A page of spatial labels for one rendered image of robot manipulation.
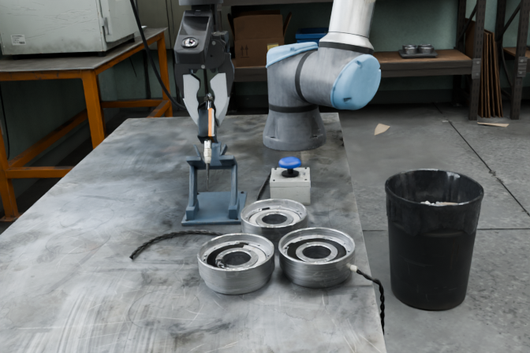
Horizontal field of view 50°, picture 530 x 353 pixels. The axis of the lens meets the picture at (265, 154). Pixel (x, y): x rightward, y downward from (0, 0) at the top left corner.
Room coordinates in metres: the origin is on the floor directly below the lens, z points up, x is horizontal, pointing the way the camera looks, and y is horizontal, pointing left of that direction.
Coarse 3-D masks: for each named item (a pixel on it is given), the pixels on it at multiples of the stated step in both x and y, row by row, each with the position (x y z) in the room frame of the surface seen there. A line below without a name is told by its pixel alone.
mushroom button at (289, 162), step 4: (280, 160) 0.96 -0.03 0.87; (284, 160) 0.95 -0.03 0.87; (288, 160) 0.95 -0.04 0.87; (292, 160) 0.95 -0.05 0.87; (296, 160) 0.95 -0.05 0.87; (280, 164) 0.95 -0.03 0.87; (284, 164) 0.94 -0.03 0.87; (288, 164) 0.94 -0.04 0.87; (292, 164) 0.94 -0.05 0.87; (296, 164) 0.94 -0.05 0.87; (300, 164) 0.95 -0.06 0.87; (284, 168) 0.94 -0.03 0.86; (288, 168) 0.94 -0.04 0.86; (292, 168) 0.94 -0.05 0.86; (288, 172) 0.95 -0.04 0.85; (292, 172) 0.95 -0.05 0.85
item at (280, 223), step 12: (252, 204) 0.85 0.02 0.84; (264, 204) 0.86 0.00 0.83; (276, 204) 0.86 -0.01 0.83; (288, 204) 0.85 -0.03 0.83; (300, 204) 0.83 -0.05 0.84; (264, 216) 0.82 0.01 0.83; (276, 216) 0.83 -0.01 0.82; (288, 216) 0.82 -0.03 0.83; (300, 216) 0.81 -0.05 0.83; (252, 228) 0.77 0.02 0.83; (264, 228) 0.76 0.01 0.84; (276, 228) 0.76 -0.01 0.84; (288, 228) 0.76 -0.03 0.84; (300, 228) 0.77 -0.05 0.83; (276, 240) 0.76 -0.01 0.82
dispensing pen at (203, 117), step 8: (208, 96) 0.94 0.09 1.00; (208, 104) 0.94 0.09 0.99; (200, 112) 0.91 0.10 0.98; (208, 112) 0.91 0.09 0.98; (200, 120) 0.90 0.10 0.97; (208, 120) 0.90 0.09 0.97; (200, 128) 0.89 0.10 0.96; (208, 128) 0.89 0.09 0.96; (200, 136) 0.89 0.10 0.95; (208, 136) 0.89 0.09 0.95; (208, 144) 0.89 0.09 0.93; (208, 152) 0.89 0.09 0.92; (208, 160) 0.88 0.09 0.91; (208, 168) 0.87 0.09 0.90; (208, 176) 0.87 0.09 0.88
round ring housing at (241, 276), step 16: (208, 240) 0.72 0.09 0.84; (224, 240) 0.74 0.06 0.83; (240, 240) 0.74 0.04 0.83; (256, 240) 0.73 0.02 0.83; (224, 256) 0.70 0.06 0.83; (240, 256) 0.71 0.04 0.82; (256, 256) 0.69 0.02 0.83; (272, 256) 0.67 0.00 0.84; (208, 272) 0.65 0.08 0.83; (224, 272) 0.64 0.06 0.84; (240, 272) 0.64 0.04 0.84; (256, 272) 0.65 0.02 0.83; (272, 272) 0.67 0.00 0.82; (224, 288) 0.65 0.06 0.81; (240, 288) 0.65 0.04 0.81; (256, 288) 0.65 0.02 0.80
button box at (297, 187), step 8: (272, 168) 0.99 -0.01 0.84; (280, 168) 0.99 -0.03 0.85; (296, 168) 0.99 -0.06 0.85; (304, 168) 0.98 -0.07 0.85; (272, 176) 0.95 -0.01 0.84; (280, 176) 0.95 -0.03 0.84; (288, 176) 0.94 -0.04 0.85; (296, 176) 0.94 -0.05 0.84; (304, 176) 0.94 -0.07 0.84; (272, 184) 0.92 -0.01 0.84; (280, 184) 0.92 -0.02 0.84; (288, 184) 0.92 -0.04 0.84; (296, 184) 0.92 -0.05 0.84; (304, 184) 0.92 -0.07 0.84; (272, 192) 0.92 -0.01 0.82; (280, 192) 0.92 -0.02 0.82; (288, 192) 0.92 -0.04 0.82; (296, 192) 0.92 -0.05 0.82; (304, 192) 0.92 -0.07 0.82; (296, 200) 0.92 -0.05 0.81; (304, 200) 0.92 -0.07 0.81
